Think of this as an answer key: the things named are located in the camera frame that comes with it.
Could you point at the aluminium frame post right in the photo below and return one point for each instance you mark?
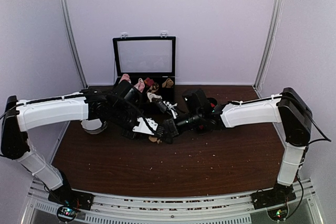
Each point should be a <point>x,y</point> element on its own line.
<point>269,45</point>

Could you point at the aluminium frame post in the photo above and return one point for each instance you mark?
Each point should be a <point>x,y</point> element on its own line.
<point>72,42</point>
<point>269,45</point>

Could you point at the red orange argyle sock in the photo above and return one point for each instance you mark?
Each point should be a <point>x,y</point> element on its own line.
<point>207,123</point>

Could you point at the white fluted bowl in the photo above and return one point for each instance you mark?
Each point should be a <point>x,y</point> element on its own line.
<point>94,127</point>

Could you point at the brown patterned rolled sock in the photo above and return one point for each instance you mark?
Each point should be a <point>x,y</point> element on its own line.
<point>153,88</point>

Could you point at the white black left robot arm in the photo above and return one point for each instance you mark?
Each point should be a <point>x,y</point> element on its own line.
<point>93,108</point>

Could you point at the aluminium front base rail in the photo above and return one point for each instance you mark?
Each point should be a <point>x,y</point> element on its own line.
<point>229,208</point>

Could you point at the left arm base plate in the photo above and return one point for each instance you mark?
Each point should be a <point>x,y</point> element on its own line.
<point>66,196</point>

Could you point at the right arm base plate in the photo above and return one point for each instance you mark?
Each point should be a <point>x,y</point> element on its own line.
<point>279,194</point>

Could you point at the aluminium frame post left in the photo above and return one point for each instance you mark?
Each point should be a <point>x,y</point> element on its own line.
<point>72,42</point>

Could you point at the white pink sock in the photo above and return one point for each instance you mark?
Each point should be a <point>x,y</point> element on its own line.
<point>140,85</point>

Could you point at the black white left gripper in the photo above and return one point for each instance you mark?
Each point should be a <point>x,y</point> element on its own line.
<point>127,135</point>

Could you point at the tan rolled sock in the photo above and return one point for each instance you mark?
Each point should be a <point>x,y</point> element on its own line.
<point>168,83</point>

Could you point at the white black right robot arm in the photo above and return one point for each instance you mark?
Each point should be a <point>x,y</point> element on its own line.
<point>286,108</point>

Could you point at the black box with glass lid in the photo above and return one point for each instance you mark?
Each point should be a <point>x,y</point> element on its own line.
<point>145,57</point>

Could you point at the beige brown argyle sock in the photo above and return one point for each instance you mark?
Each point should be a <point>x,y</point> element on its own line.
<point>154,140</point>

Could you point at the pink rolled sock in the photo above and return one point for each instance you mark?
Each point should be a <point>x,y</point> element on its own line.
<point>125,77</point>

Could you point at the white sock in box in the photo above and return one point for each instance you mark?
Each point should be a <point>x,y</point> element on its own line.
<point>151,96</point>

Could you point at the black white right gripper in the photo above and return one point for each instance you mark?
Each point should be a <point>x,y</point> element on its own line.
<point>172,129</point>

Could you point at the dark red rolled sock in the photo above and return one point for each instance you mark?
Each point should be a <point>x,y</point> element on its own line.
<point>149,82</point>

